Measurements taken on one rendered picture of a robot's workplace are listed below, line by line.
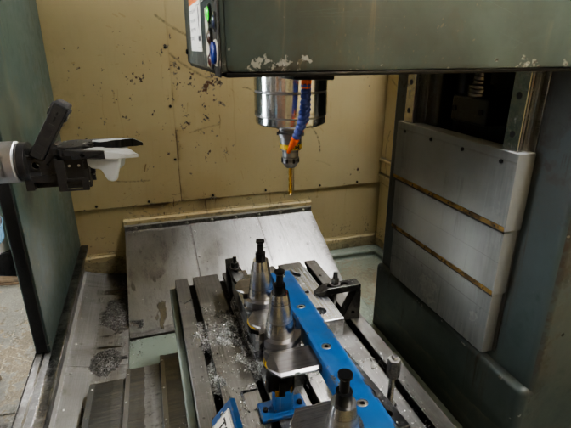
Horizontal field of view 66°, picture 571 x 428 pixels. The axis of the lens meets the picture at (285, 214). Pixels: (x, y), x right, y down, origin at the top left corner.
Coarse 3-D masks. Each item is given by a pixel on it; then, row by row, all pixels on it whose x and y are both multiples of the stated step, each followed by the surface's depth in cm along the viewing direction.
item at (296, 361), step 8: (272, 352) 63; (280, 352) 63; (288, 352) 63; (296, 352) 63; (304, 352) 63; (312, 352) 63; (272, 360) 61; (280, 360) 61; (288, 360) 61; (296, 360) 61; (304, 360) 61; (312, 360) 61; (272, 368) 60; (280, 368) 60; (288, 368) 60; (296, 368) 60; (304, 368) 60; (312, 368) 60; (320, 368) 60; (280, 376) 58; (288, 376) 59
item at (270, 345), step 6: (264, 324) 68; (294, 324) 68; (264, 330) 66; (300, 330) 66; (264, 336) 66; (294, 336) 65; (300, 336) 65; (264, 342) 64; (270, 342) 63; (276, 342) 63; (282, 342) 63; (288, 342) 63; (294, 342) 64; (300, 342) 66; (270, 348) 64; (276, 348) 63; (282, 348) 63; (288, 348) 64; (264, 354) 65
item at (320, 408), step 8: (296, 408) 53; (304, 408) 53; (312, 408) 53; (320, 408) 53; (328, 408) 53; (296, 416) 52; (304, 416) 52; (312, 416) 52; (320, 416) 52; (296, 424) 51; (304, 424) 51; (312, 424) 51; (320, 424) 51
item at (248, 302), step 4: (244, 292) 76; (244, 296) 76; (248, 296) 75; (244, 300) 74; (248, 300) 74; (244, 304) 77; (248, 304) 74; (252, 304) 73; (256, 304) 73; (260, 304) 73; (264, 304) 73; (268, 304) 73; (248, 308) 75; (252, 308) 73; (256, 308) 73; (260, 308) 73; (264, 308) 73; (268, 308) 73; (248, 312) 74
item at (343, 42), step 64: (256, 0) 58; (320, 0) 60; (384, 0) 63; (448, 0) 66; (512, 0) 69; (192, 64) 97; (256, 64) 61; (320, 64) 63; (384, 64) 66; (448, 64) 70; (512, 64) 73
